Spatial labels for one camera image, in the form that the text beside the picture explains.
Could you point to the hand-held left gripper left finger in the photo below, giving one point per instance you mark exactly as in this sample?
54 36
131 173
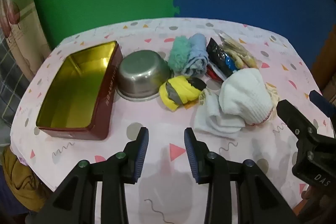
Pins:
140 155

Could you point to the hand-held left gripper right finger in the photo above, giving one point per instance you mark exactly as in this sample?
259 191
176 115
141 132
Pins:
191 155

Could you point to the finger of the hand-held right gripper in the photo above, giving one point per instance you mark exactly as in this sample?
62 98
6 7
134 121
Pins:
321 102
294 115

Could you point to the clear cotton swab packet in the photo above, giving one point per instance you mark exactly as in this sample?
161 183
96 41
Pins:
239 53

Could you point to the red tin box gold inside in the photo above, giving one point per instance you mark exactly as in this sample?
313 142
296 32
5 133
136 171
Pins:
73 98

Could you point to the black foil packet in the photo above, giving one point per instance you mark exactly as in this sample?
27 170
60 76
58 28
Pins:
218 56

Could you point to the light blue towel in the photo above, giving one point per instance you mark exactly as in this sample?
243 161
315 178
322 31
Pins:
195 56

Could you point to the teal fluffy towel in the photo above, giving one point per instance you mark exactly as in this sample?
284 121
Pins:
178 56

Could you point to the person's right hand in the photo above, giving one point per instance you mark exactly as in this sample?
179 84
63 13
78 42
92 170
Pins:
319 203

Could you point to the orange yellow dotted towel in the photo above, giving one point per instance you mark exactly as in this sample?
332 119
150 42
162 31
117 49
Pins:
273 95

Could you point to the brown cardboard box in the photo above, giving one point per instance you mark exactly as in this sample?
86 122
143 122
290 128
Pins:
326 64

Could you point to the white folded cloth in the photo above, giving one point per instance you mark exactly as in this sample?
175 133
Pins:
212 116

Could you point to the pink patterned tablecloth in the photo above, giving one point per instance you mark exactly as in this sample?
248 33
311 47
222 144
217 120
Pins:
168 113

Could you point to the white knit glove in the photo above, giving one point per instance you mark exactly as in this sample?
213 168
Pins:
244 98

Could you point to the yellow grey rolled cloth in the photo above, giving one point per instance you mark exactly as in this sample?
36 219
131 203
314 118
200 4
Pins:
181 90

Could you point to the steel bowl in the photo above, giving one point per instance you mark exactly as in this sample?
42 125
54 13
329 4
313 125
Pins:
141 74

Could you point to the mustard brown cloth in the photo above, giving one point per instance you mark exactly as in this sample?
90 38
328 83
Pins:
23 182

